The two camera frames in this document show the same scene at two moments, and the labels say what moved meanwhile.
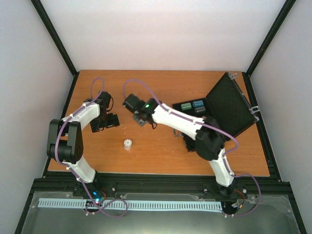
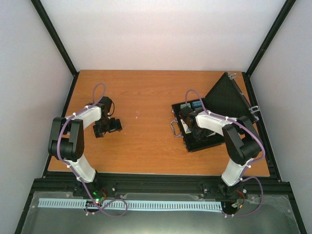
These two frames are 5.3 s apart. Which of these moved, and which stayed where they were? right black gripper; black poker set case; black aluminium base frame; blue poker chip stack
Moved: right black gripper
Stayed: blue poker chip stack; black poker set case; black aluminium base frame
